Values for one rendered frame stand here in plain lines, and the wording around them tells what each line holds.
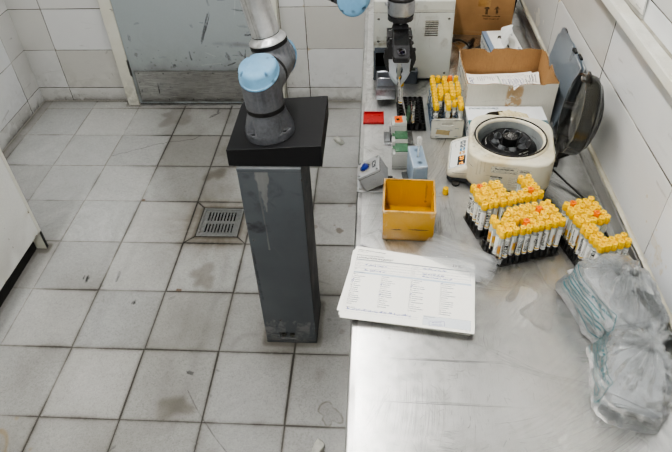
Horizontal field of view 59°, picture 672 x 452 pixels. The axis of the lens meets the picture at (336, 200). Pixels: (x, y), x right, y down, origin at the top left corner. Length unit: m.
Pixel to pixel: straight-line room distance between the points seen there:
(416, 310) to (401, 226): 0.24
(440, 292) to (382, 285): 0.14
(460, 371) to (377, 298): 0.25
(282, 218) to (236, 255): 0.89
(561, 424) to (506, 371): 0.14
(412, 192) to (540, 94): 0.59
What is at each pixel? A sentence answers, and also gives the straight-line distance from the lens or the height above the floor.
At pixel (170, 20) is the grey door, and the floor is 0.56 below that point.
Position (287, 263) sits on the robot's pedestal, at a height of 0.46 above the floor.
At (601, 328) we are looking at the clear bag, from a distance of 1.37.
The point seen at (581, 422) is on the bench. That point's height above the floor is 0.88.
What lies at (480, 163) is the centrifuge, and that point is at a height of 0.97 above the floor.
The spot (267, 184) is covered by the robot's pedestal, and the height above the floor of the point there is 0.81.
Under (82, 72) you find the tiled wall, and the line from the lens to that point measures 4.12.
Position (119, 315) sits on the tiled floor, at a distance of 2.68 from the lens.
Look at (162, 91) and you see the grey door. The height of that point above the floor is 0.10.
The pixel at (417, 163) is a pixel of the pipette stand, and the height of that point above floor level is 0.97.
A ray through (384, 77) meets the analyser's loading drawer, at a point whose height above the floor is 0.92.
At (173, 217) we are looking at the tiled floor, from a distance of 3.05.
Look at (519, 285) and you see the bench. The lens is 1.47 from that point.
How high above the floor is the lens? 1.95
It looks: 40 degrees down
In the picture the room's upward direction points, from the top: 3 degrees counter-clockwise
